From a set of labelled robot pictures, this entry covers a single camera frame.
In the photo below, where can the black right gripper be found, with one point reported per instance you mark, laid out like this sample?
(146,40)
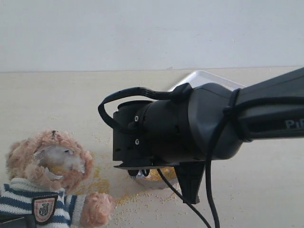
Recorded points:
(164,139)

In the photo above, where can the brown teddy bear striped sweater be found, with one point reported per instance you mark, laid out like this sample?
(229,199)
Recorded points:
(43,172)

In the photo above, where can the steel bowl of millet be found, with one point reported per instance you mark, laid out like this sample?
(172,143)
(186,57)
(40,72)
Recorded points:
(154,181)

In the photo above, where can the white rectangular plastic tray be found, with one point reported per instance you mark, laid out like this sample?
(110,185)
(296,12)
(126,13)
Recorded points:
(201,77)

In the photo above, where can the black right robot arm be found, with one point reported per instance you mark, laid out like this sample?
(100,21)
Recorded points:
(190,126)

